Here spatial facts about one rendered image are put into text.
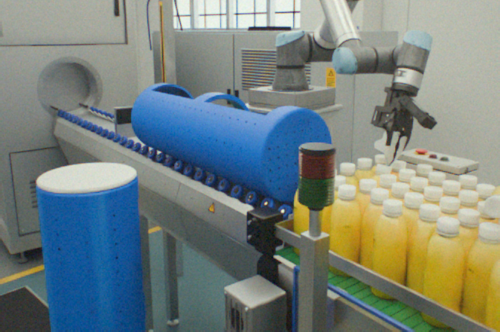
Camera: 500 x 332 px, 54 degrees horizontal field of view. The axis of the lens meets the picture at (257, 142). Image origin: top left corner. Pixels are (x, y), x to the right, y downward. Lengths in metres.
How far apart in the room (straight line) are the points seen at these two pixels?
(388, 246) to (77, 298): 0.89
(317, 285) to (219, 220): 0.74
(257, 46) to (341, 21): 2.13
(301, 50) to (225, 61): 1.92
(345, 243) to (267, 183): 0.33
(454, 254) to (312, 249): 0.27
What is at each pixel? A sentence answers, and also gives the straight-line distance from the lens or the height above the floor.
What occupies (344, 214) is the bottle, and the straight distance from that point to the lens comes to 1.12.
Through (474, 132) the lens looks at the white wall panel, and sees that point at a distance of 4.14.
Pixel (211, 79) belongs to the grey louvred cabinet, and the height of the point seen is 1.07.
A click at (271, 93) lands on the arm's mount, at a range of 1.93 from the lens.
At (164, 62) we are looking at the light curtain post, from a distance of 2.73.
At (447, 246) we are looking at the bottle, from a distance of 0.98.
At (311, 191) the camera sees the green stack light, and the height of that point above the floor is 1.19.
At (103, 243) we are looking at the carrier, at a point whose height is 0.88.
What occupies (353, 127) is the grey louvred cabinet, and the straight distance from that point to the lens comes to 3.13.
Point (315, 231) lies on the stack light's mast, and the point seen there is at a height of 1.11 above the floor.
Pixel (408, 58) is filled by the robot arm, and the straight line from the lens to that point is 1.35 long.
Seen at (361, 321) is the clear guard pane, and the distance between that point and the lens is 1.00.
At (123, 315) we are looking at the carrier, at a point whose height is 0.64.
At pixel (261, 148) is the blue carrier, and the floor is 1.14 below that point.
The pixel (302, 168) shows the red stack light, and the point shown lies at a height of 1.22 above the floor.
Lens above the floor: 1.45
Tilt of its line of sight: 13 degrees down
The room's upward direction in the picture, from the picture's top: straight up
